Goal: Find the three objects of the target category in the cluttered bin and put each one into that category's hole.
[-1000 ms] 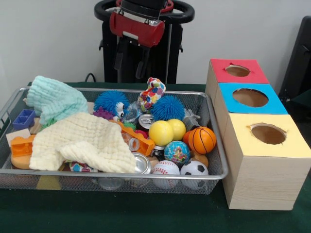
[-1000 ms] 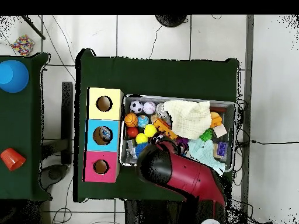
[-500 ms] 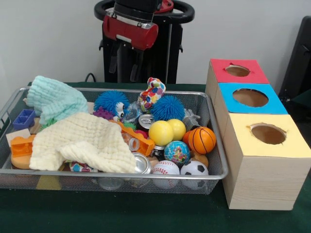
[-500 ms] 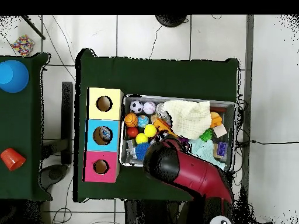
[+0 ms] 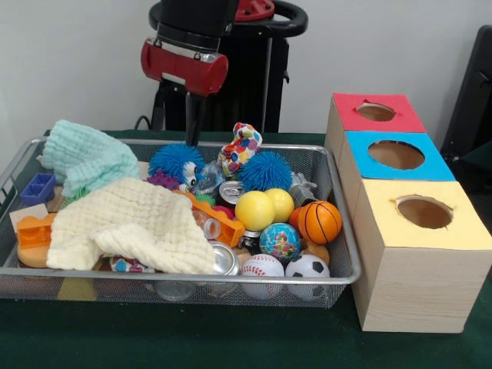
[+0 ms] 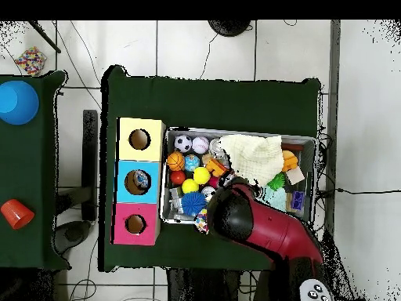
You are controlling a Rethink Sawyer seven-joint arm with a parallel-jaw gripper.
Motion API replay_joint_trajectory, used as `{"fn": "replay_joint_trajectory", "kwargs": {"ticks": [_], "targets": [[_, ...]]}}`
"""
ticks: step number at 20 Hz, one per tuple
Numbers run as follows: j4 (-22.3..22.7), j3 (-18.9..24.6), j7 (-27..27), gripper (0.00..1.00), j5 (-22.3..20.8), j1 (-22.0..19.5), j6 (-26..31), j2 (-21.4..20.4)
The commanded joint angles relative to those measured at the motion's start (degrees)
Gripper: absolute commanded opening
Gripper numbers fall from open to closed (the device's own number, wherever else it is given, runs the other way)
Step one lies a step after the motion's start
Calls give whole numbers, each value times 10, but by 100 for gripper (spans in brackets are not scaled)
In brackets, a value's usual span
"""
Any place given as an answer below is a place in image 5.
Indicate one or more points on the small orange basketball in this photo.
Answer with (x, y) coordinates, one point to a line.
(320, 222)

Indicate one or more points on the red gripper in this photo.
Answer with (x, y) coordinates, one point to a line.
(184, 68)

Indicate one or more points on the small baseball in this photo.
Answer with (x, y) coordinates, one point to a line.
(263, 266)

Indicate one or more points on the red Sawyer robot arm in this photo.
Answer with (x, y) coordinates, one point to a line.
(196, 19)

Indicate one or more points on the wooden box with three holes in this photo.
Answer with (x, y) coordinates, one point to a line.
(407, 284)

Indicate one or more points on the small soccer ball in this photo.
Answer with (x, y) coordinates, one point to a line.
(307, 267)

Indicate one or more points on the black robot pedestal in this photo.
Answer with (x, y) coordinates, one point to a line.
(254, 92)

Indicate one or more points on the large yellow ball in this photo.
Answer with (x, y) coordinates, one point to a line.
(254, 211)

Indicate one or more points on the black chair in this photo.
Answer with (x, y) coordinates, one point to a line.
(473, 100)

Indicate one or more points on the globe print ball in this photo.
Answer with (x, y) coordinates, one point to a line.
(280, 242)

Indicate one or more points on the small yellow ball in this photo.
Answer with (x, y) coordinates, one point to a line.
(280, 204)

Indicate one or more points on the mint green cloth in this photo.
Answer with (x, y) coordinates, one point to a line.
(88, 157)

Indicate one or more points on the dark green table cloth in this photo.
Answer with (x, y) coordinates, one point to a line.
(192, 338)

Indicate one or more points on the cream waffle cloth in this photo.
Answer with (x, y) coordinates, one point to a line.
(131, 223)

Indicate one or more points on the blue spiky ball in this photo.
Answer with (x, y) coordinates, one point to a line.
(175, 161)
(264, 171)

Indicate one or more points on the colourful spotted plush toy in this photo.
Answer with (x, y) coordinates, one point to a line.
(240, 148)

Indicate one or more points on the shallow clear mesh bin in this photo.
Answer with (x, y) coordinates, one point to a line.
(46, 286)

